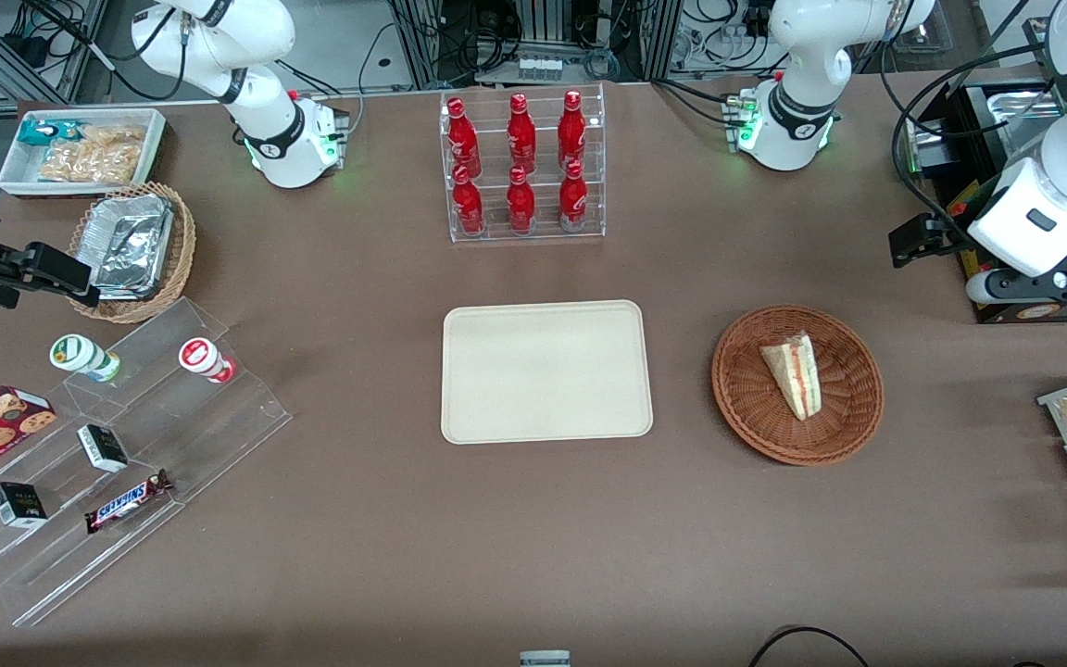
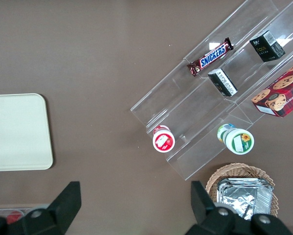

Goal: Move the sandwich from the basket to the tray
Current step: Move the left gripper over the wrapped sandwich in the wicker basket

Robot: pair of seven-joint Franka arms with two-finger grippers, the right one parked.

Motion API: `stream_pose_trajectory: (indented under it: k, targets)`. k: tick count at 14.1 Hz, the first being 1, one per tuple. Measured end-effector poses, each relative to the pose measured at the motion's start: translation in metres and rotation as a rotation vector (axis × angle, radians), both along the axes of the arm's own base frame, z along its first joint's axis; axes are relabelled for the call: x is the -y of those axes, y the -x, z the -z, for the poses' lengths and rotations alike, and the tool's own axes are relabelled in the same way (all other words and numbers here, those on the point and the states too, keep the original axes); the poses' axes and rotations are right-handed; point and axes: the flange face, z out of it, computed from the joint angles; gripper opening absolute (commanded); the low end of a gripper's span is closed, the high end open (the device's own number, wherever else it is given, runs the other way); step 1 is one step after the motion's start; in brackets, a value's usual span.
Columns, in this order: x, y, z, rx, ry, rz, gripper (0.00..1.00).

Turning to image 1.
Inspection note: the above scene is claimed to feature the small black carton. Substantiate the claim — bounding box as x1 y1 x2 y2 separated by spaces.
76 423 130 474
0 481 48 530

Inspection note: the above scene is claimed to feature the teal snack packet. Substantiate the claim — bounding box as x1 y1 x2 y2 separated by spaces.
17 119 83 148

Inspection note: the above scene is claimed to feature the beige rectangular tray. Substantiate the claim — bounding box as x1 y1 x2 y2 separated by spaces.
441 299 655 446

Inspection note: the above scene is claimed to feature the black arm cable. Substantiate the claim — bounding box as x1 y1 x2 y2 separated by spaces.
880 0 1058 249

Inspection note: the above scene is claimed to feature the black table cable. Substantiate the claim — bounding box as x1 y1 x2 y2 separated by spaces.
747 626 871 667

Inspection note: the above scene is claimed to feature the clear bag of crackers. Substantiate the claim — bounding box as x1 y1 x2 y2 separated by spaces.
78 124 148 155
37 142 143 185

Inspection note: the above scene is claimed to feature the round brown wicker basket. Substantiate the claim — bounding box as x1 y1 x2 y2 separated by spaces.
711 305 885 466

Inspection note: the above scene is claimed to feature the white rectangular snack bin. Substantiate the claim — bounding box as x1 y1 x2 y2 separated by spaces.
0 107 168 199

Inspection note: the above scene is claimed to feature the silver metal block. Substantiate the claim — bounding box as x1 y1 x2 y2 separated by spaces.
902 106 953 179

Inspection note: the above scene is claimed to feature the oval tan wicker basket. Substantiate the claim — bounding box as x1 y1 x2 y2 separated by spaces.
67 181 198 325

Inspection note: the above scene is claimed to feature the clear acrylic bottle rack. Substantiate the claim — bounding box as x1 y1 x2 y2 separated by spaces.
440 82 608 245

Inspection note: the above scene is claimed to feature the green lid yogurt bottle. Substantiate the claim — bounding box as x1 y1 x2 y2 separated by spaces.
49 333 122 384

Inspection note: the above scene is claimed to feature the aluminium foil container stack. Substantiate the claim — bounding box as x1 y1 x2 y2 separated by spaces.
91 193 176 301

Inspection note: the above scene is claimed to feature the Snickers chocolate bar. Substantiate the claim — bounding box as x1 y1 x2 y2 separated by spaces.
83 469 174 535

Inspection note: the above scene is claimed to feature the aluminium frame rack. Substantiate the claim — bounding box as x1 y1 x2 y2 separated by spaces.
389 0 684 90

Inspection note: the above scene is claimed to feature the steel warmer pan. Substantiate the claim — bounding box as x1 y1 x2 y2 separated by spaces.
978 80 1067 131

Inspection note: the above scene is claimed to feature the red cola bottle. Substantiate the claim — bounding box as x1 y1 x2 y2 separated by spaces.
506 165 538 233
507 93 539 175
559 159 590 232
446 97 483 179
558 90 588 172
452 165 487 235

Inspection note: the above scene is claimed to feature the black food warmer cabinet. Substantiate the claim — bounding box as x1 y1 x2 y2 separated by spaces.
946 78 1067 324

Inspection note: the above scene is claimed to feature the red lid yogurt bottle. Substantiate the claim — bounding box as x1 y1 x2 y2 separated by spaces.
178 337 237 385

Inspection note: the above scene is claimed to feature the clear acrylic stepped display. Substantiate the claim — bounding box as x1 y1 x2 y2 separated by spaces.
0 296 295 630

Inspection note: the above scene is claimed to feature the triangle sandwich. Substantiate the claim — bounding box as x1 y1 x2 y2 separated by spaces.
759 333 822 422

